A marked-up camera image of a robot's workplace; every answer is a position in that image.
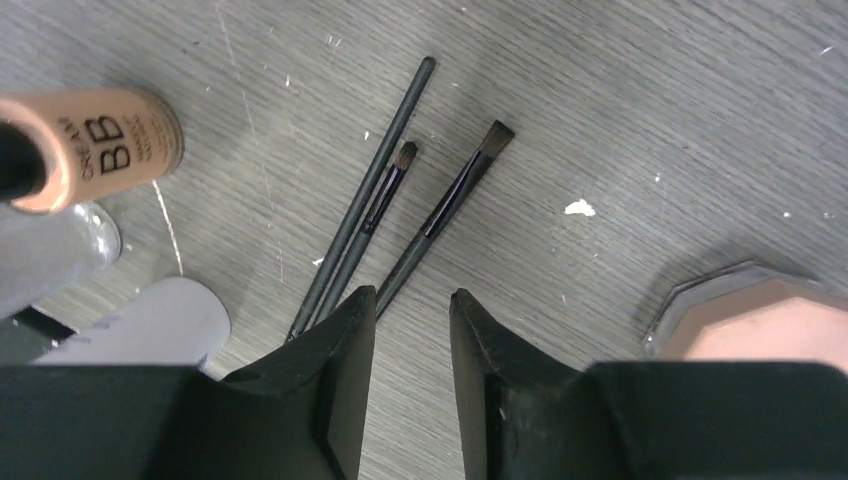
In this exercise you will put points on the clear jar black lid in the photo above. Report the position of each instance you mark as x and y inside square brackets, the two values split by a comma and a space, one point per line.
[41, 254]

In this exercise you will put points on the tan foundation bottle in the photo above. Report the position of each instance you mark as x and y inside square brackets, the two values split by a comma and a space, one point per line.
[62, 148]

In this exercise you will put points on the pink octagonal compact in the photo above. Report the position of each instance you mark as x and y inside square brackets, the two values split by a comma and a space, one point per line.
[750, 312]

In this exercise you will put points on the thick black makeup pencil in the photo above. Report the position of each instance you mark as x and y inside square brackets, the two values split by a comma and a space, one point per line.
[495, 141]

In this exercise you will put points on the short black makeup pencil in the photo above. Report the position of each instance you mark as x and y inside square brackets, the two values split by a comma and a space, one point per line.
[361, 240]

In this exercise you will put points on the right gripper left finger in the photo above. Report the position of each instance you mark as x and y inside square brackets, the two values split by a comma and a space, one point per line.
[296, 413]

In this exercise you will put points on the white plastic bottle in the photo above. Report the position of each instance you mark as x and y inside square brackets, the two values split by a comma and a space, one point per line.
[174, 322]

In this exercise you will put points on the thin black makeup pencil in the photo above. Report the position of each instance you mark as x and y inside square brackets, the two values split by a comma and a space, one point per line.
[346, 228]

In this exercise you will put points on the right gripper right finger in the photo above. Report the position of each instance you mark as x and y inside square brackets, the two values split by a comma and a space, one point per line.
[525, 415]

